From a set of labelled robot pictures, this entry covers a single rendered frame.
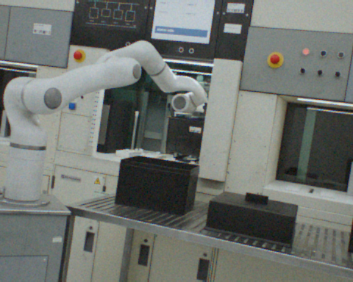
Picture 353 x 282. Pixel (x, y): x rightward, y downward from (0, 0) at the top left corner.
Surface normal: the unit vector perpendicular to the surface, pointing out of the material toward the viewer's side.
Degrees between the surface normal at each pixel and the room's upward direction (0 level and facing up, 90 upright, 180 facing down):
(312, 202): 90
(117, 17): 90
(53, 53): 90
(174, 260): 90
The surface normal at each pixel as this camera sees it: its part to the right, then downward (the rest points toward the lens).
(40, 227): 0.45, 0.11
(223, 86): -0.31, 0.00
